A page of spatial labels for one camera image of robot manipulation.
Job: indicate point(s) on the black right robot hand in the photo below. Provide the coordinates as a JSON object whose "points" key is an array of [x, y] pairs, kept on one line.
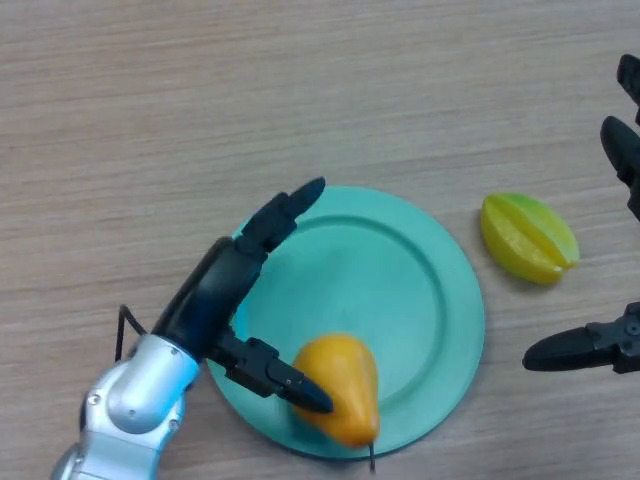
{"points": [[620, 150]]}

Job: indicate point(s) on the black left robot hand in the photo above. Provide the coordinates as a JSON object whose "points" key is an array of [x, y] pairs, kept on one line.
{"points": [[210, 295]]}

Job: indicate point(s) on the yellow pear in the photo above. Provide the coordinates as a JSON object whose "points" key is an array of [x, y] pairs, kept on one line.
{"points": [[345, 370]]}

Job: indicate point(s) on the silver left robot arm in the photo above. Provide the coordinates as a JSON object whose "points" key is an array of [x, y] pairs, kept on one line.
{"points": [[135, 395]]}

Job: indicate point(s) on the green round plate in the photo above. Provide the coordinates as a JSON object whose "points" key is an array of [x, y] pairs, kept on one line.
{"points": [[375, 280]]}

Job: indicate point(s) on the yellow-green starfruit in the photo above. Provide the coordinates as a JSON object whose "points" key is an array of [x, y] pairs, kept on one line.
{"points": [[527, 237]]}

